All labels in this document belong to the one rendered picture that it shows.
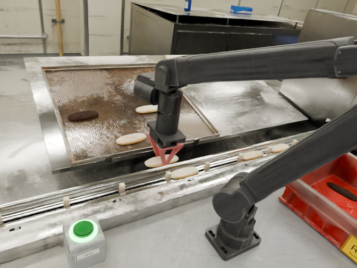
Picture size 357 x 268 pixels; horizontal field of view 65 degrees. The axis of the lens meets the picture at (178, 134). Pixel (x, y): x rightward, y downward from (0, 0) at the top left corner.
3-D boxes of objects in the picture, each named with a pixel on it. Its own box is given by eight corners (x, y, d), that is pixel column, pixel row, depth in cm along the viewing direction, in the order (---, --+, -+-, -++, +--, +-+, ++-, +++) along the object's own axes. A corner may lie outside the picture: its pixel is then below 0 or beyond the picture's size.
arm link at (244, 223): (242, 234, 63) (252, 221, 67) (255, 202, 57) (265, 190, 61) (208, 212, 67) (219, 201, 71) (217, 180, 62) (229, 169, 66)
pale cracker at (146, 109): (138, 115, 97) (138, 112, 96) (133, 108, 99) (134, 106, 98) (162, 110, 102) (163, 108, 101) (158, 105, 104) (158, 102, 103)
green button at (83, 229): (75, 244, 54) (75, 238, 54) (71, 228, 57) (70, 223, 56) (96, 237, 56) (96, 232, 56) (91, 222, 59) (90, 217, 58)
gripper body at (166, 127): (167, 124, 77) (170, 100, 73) (186, 143, 70) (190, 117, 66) (145, 127, 74) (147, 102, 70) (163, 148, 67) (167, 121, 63)
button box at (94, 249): (69, 286, 58) (66, 252, 52) (61, 254, 63) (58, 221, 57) (108, 270, 62) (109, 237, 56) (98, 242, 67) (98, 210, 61)
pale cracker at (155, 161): (147, 169, 72) (148, 166, 72) (142, 161, 75) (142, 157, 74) (180, 161, 77) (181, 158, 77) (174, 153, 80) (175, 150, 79)
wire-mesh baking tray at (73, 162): (71, 166, 74) (71, 162, 73) (41, 69, 104) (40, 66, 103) (219, 136, 98) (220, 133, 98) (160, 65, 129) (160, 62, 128)
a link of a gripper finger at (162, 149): (168, 152, 80) (171, 124, 75) (180, 167, 75) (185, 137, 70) (146, 157, 76) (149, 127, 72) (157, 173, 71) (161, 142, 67)
